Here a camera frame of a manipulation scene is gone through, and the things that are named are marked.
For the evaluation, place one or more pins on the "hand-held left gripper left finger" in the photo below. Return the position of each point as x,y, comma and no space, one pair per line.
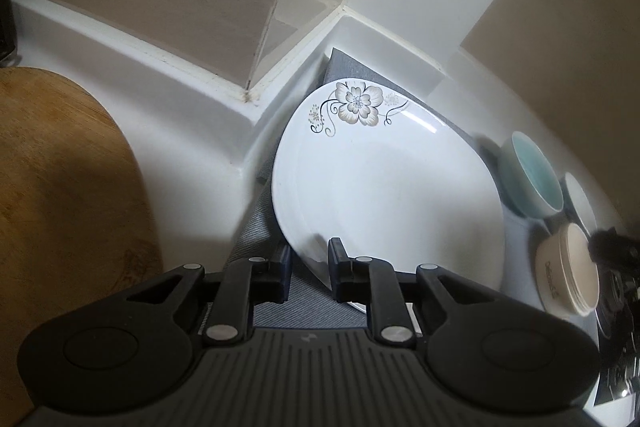
286,278

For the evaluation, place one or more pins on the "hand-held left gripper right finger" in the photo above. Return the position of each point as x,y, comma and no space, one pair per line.
334,272

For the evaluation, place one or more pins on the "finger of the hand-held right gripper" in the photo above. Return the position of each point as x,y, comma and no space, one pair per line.
611,248

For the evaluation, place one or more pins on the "cream bowl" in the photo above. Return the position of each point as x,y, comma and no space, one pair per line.
565,267

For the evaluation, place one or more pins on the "white bowl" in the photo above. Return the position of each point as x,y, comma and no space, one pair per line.
580,202

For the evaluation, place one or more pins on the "white floral plate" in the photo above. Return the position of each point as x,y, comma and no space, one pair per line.
390,187

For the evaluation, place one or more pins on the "light blue bowl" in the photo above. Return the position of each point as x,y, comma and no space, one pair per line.
530,172

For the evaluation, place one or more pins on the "grey mat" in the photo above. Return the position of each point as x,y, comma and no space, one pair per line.
310,313

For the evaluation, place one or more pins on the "black gas stove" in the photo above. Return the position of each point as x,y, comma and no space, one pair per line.
622,307

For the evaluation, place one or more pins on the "wooden cutting board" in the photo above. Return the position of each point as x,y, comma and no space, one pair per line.
60,187

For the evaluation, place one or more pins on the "dark frame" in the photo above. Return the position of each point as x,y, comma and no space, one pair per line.
6,22

